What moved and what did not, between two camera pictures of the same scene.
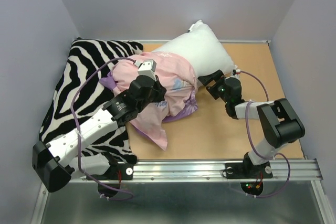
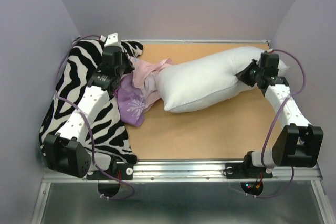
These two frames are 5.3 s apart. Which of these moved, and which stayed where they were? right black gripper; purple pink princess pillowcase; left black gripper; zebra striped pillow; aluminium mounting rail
Moved: left black gripper; right black gripper; purple pink princess pillowcase
Stayed: zebra striped pillow; aluminium mounting rail
